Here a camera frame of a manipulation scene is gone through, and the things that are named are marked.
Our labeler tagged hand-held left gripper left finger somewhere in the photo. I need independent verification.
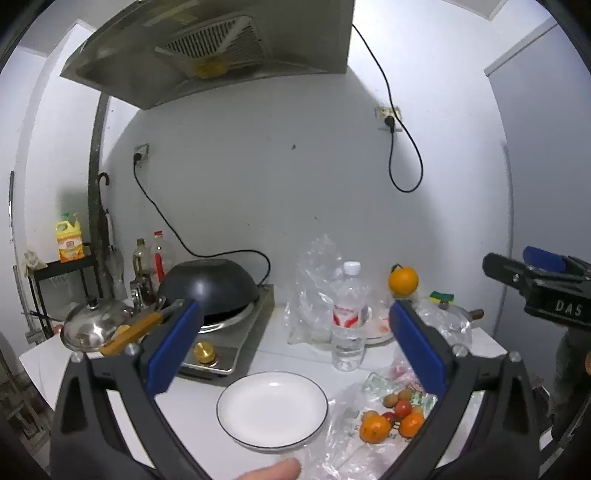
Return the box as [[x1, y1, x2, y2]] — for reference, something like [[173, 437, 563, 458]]
[[51, 299, 213, 480]]

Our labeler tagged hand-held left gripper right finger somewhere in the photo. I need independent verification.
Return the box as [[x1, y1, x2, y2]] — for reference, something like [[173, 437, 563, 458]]
[[379, 299, 541, 480]]

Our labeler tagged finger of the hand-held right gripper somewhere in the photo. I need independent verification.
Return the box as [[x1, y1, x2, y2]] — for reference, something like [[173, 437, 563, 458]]
[[482, 252, 539, 297], [523, 246, 575, 278]]

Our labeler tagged white plate black rim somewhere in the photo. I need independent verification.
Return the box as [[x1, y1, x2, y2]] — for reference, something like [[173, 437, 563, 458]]
[[216, 371, 329, 452]]

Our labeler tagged printed plastic bag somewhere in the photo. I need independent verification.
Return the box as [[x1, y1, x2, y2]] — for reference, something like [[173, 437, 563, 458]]
[[302, 360, 439, 480]]

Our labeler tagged person's right forearm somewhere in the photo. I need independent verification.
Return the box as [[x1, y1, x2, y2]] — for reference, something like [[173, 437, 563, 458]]
[[551, 330, 591, 440]]

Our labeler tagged person's left hand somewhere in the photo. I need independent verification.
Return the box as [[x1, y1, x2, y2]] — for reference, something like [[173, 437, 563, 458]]
[[242, 459, 302, 480]]

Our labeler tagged gold round cap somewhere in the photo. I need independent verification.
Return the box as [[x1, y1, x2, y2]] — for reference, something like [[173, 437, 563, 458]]
[[193, 342, 217, 367]]

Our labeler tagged crumpled clear plastic wrap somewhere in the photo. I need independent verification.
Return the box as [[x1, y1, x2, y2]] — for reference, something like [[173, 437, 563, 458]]
[[416, 300, 474, 352]]

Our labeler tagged white bowl orange print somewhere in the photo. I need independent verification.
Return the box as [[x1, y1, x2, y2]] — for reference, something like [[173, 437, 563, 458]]
[[365, 305, 395, 344]]

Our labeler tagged silver gas stove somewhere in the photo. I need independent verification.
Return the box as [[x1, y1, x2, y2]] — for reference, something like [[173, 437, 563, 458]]
[[178, 284, 275, 379]]

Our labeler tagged clear water bottle red label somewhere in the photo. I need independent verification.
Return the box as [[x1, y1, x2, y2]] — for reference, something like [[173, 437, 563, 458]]
[[331, 261, 370, 372]]

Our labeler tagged mandarin orange with leaf stem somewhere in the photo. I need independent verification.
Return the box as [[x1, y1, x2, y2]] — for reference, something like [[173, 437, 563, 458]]
[[389, 264, 419, 297]]

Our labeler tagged steel pot lid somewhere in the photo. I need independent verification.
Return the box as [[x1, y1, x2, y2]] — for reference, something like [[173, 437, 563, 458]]
[[60, 298, 139, 352]]

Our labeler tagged red-capped clear bottle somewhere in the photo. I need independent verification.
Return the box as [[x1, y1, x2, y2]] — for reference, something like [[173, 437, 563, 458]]
[[151, 231, 174, 283]]

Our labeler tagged clear plastic bag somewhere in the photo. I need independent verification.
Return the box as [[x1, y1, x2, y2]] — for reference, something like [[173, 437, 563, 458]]
[[284, 234, 370, 347]]

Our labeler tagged black metal rack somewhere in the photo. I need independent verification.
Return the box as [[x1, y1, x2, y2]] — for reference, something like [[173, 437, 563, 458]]
[[28, 254, 105, 342]]

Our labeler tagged yellow detergent bottle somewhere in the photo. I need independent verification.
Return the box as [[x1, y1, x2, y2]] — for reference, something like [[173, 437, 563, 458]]
[[55, 212, 85, 263]]

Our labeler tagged black hooked umbrella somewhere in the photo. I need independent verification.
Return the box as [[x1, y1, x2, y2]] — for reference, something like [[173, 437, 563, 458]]
[[95, 172, 125, 296]]

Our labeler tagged grey rag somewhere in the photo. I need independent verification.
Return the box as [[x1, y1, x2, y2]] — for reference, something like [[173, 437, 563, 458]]
[[21, 249, 47, 273]]

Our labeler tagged grey vertical pipe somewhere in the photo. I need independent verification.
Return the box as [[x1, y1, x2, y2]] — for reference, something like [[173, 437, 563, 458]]
[[88, 92, 112, 296]]

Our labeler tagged steel range hood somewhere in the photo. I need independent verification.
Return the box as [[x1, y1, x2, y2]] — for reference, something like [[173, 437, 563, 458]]
[[60, 0, 355, 110]]

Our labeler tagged black wok with wooden handle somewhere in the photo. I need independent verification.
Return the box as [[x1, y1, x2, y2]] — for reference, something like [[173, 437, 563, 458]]
[[99, 259, 259, 356]]

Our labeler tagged black stove cable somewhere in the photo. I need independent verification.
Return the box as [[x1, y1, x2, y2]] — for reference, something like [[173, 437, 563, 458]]
[[133, 154, 272, 286]]

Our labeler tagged black range hood cable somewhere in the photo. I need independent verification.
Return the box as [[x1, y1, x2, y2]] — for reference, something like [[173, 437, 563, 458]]
[[352, 23, 424, 193]]

